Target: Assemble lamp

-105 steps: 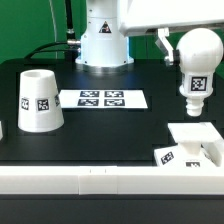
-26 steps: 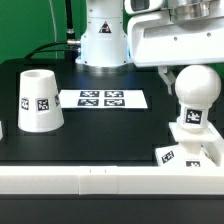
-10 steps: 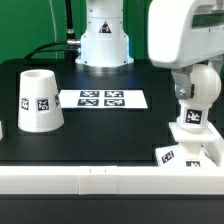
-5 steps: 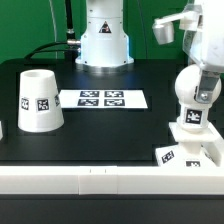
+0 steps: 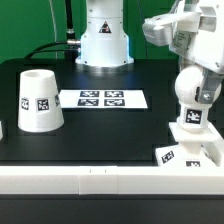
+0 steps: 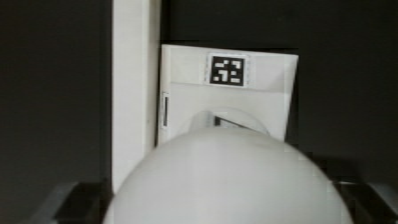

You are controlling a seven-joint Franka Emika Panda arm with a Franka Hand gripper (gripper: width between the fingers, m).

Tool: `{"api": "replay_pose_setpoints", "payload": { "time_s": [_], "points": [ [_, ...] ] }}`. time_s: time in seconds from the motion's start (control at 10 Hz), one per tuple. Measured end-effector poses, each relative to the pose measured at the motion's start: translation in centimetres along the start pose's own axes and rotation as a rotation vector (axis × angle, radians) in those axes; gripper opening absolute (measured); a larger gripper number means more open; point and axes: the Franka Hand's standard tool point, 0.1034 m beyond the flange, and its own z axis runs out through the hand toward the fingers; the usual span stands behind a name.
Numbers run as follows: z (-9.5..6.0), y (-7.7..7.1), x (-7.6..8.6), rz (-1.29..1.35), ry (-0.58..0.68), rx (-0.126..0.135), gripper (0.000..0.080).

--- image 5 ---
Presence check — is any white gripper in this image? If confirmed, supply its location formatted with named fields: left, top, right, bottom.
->
left=169, top=0, right=224, bottom=104

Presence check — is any white lamp bulb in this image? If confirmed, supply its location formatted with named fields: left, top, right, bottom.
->
left=175, top=65, right=210, bottom=133

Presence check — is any white lamp base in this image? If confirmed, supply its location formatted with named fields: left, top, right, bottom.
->
left=155, top=122, right=224, bottom=168

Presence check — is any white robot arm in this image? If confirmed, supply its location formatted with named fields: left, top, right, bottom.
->
left=76, top=0, right=224, bottom=104

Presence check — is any white lamp shade cone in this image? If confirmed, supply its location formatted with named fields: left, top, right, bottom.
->
left=18, top=69, right=64, bottom=133

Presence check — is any white marker tag sheet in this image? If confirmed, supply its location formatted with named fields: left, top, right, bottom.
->
left=59, top=90, right=148, bottom=109

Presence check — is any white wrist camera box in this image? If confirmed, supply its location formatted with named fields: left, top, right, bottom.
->
left=142, top=13, right=188, bottom=47

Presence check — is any black cable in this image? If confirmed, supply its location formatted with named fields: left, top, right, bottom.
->
left=23, top=0, right=83, bottom=60

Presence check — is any white front fence rail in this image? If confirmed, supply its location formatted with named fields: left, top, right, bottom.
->
left=0, top=166, right=224, bottom=195

